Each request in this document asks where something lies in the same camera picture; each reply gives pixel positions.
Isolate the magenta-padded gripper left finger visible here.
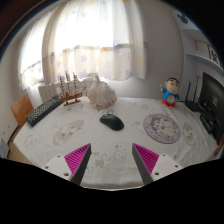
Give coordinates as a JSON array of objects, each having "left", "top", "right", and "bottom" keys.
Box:
[{"left": 42, "top": 143, "right": 92, "bottom": 186}]

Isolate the white shelf unit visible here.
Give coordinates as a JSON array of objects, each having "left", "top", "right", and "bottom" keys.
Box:
[{"left": 173, "top": 9, "right": 224, "bottom": 101}]

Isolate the black monitor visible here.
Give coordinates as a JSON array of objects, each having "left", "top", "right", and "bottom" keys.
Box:
[{"left": 199, "top": 71, "right": 224, "bottom": 134}]

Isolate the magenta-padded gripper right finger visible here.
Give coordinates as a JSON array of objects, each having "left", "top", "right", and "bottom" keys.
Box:
[{"left": 131, "top": 143, "right": 184, "bottom": 186}]

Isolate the black keyboard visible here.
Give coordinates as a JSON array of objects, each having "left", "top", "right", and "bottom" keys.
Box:
[{"left": 25, "top": 94, "right": 64, "bottom": 128}]

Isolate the white star-print curtain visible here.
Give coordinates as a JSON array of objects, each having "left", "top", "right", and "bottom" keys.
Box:
[{"left": 18, "top": 0, "right": 149, "bottom": 91}]

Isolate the white printed tablecloth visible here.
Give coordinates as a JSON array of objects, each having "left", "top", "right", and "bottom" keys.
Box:
[{"left": 12, "top": 95, "right": 218, "bottom": 191}]

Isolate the white radiator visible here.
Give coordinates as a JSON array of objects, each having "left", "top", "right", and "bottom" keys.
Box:
[{"left": 37, "top": 77, "right": 95, "bottom": 103}]

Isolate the black router with antennas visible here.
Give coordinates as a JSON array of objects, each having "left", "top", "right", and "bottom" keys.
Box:
[{"left": 184, "top": 80, "right": 205, "bottom": 113}]

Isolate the black flat box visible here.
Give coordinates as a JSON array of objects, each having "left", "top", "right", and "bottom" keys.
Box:
[{"left": 199, "top": 111, "right": 221, "bottom": 135}]

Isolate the cartoon boy figurine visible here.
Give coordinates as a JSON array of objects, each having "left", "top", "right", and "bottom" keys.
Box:
[{"left": 159, "top": 77, "right": 182, "bottom": 108}]

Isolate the black computer mouse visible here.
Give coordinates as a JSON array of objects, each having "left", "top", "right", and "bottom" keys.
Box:
[{"left": 99, "top": 113, "right": 125, "bottom": 132}]

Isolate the wooden model sailing ship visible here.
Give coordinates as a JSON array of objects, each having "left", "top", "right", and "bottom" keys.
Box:
[{"left": 58, "top": 70, "right": 88, "bottom": 107}]

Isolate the large white conch shell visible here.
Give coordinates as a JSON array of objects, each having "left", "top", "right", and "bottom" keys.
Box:
[{"left": 87, "top": 74, "right": 118, "bottom": 111}]

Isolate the wooden chair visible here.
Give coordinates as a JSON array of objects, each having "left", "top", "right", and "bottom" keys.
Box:
[{"left": 10, "top": 93, "right": 35, "bottom": 129}]

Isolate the round purple printed mouse pad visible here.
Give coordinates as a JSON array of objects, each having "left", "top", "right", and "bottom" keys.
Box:
[{"left": 142, "top": 113, "right": 182, "bottom": 145}]

